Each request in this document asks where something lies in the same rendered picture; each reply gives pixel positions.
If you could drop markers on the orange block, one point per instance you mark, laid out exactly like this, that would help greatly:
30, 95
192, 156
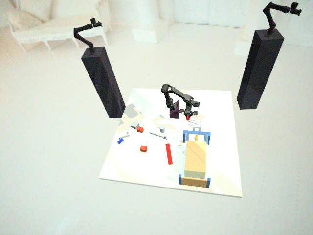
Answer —
143, 148
140, 129

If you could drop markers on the red rectangular bar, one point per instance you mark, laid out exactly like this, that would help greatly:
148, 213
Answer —
169, 154

